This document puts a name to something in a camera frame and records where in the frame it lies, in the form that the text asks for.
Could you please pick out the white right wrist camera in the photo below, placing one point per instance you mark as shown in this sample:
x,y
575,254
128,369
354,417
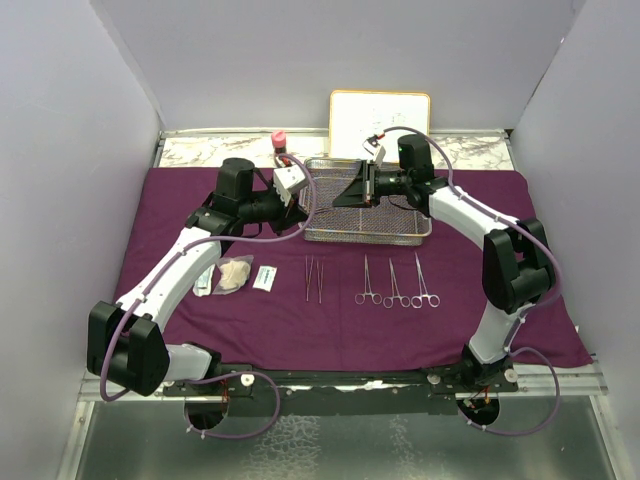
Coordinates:
x,y
374,146

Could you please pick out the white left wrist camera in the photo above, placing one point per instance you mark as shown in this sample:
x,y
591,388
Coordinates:
x,y
289,181

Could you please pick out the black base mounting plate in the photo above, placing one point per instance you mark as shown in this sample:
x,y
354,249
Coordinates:
x,y
435,391

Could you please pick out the purple cloth wrap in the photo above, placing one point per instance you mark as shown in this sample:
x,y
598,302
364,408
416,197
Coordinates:
x,y
280,330

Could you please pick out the steel tweezers front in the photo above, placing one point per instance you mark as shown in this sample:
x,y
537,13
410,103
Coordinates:
x,y
309,267

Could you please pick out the yellow framed whiteboard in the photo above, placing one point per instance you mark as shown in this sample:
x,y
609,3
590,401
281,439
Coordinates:
x,y
356,115

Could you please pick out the white blue label packet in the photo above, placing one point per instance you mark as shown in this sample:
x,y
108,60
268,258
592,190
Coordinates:
x,y
265,278

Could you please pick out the white gauze bag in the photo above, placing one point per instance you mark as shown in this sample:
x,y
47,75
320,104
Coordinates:
x,y
233,274

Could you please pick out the steel blunt tweezers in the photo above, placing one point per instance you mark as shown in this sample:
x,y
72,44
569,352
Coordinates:
x,y
395,297

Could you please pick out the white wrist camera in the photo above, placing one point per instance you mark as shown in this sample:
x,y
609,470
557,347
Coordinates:
x,y
374,146
289,181

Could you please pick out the pink lid spice bottle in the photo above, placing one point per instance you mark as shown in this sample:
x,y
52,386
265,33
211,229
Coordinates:
x,y
279,141

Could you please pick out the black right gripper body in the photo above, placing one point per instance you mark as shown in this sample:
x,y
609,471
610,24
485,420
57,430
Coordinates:
x,y
382,184

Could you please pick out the metal mesh tray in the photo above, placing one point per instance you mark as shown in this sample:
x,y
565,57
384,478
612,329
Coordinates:
x,y
392,222

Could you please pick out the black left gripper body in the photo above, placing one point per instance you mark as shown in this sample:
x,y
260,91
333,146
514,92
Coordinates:
x,y
269,208

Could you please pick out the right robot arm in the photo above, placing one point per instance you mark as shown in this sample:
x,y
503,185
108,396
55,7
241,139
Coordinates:
x,y
518,268

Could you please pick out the steel forceps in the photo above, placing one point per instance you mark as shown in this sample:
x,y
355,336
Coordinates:
x,y
423,296

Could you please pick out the steel clamp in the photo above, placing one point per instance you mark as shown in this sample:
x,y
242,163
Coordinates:
x,y
367,293

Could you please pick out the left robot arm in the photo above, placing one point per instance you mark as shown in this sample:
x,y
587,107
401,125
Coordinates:
x,y
126,347

